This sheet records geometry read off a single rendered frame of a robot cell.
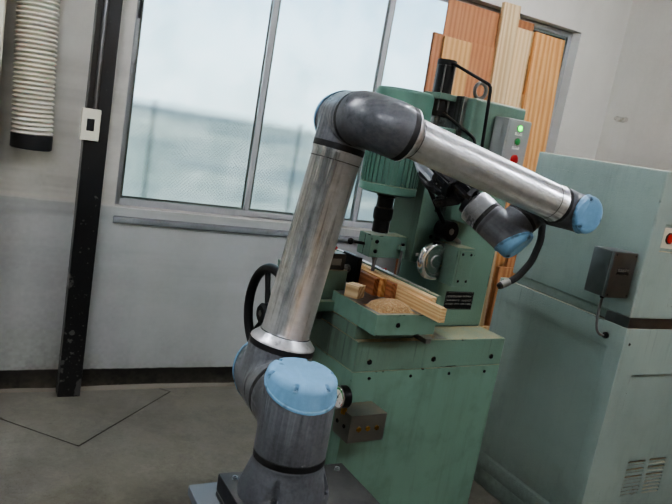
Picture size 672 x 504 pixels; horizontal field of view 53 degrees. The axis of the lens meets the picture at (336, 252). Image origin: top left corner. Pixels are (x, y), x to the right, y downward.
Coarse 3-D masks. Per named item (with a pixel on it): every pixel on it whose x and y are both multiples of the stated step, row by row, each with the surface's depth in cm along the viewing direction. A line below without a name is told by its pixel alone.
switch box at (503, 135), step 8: (496, 120) 205; (504, 120) 202; (512, 120) 201; (520, 120) 203; (496, 128) 204; (504, 128) 202; (512, 128) 202; (528, 128) 205; (496, 136) 204; (504, 136) 202; (512, 136) 202; (520, 136) 204; (528, 136) 206; (496, 144) 204; (504, 144) 202; (512, 144) 203; (520, 144) 205; (496, 152) 204; (504, 152) 202; (512, 152) 204; (520, 152) 206; (520, 160) 207
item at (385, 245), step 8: (360, 232) 207; (368, 232) 205; (376, 232) 208; (360, 240) 207; (368, 240) 203; (376, 240) 202; (384, 240) 204; (392, 240) 206; (400, 240) 208; (360, 248) 206; (368, 248) 203; (376, 248) 204; (384, 248) 205; (392, 248) 207; (368, 256) 203; (376, 256) 204; (384, 256) 206; (392, 256) 207
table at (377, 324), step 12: (324, 300) 195; (336, 300) 195; (348, 300) 190; (360, 300) 190; (336, 312) 195; (348, 312) 190; (360, 312) 185; (372, 312) 180; (360, 324) 184; (372, 324) 180; (384, 324) 180; (396, 324) 182; (408, 324) 184; (420, 324) 187; (432, 324) 189
